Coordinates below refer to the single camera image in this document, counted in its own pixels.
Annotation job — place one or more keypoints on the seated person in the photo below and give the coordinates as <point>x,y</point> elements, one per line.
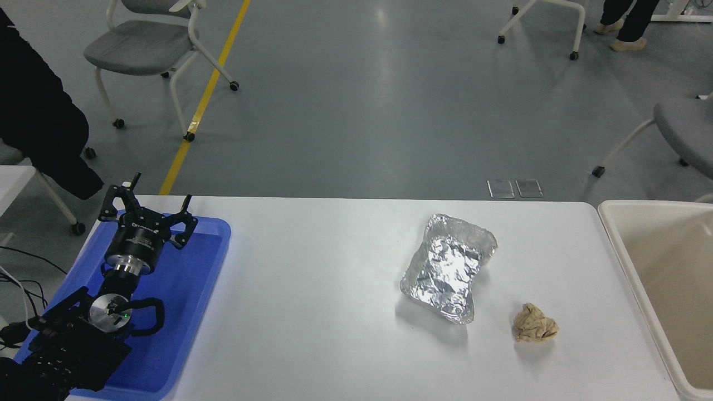
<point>33,111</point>

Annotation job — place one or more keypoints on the clear floor plate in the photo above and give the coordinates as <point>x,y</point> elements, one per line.
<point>500,189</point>
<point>529,188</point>

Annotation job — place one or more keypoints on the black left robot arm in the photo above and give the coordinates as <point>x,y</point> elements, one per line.
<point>67,345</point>

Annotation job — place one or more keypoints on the white table frame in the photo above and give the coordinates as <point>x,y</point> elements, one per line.
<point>688,17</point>

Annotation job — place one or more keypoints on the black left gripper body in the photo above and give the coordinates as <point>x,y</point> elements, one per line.
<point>136,240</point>

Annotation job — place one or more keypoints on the large pale bin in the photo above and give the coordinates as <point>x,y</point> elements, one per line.
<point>668,289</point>

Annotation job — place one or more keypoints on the crumpled tan paper ball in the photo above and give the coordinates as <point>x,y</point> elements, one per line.
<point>535,324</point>

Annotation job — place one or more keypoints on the grey chair with white frame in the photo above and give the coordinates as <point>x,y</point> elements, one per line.
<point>685,128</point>
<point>139,47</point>
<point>11,153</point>

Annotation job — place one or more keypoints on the blue plastic tray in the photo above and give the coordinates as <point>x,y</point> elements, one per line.
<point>184,289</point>

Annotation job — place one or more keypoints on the silver foil tray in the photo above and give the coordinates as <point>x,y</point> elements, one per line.
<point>445,267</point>

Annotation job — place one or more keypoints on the white chair frame with casters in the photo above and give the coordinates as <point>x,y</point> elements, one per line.
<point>578,28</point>

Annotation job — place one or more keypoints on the standing person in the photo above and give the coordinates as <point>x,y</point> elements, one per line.
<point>632,22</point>

